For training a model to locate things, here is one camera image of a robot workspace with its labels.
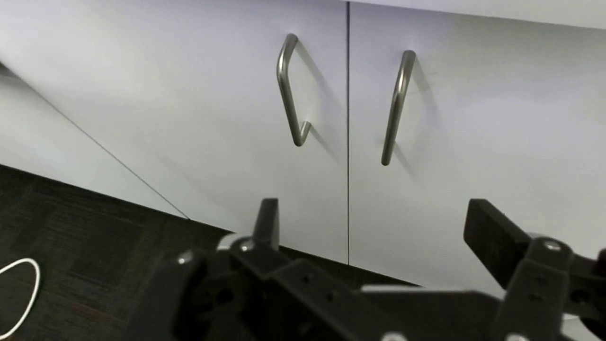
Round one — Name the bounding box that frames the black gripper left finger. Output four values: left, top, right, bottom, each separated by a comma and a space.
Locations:
121, 198, 386, 341

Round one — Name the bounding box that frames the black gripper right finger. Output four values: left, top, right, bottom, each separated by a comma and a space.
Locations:
462, 198, 606, 341

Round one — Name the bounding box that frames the light gray cabinet door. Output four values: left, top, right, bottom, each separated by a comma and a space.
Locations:
346, 3, 606, 300
0, 63, 189, 220
0, 0, 350, 266

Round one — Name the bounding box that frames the metal cabinet door handle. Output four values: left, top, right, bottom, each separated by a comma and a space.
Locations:
379, 48, 418, 169
274, 33, 314, 150

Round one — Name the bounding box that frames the white cable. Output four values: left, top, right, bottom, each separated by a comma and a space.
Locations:
0, 256, 43, 341

